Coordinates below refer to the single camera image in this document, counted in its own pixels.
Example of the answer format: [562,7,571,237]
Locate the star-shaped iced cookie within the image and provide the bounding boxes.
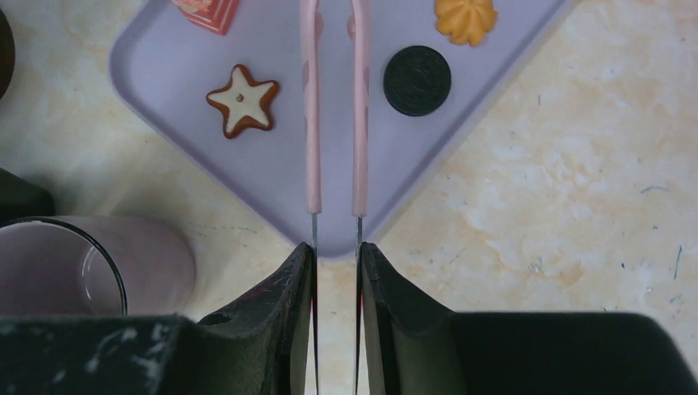
[206,64,280,139]

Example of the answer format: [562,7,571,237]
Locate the red striped cake piece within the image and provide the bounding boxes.
[172,0,240,35]

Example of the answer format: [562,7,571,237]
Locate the purple mug black handle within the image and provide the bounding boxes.
[1,216,196,316]

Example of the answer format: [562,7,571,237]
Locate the cream mug black handle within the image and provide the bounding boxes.
[1,169,56,224]

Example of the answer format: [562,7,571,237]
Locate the lavender serving tray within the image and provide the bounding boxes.
[109,1,570,258]

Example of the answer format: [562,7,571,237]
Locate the orange swirl cookie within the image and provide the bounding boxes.
[434,0,499,47]

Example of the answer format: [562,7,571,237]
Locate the pink food tongs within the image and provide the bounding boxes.
[300,0,370,394]

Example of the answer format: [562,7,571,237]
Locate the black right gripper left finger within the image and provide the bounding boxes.
[1,243,314,394]

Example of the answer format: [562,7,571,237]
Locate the brown saucer near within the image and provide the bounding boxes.
[0,11,16,98]

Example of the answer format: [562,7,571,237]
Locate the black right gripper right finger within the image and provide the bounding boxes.
[361,243,697,394]

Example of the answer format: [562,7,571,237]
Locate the black sandwich cookie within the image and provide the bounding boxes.
[383,45,452,117]

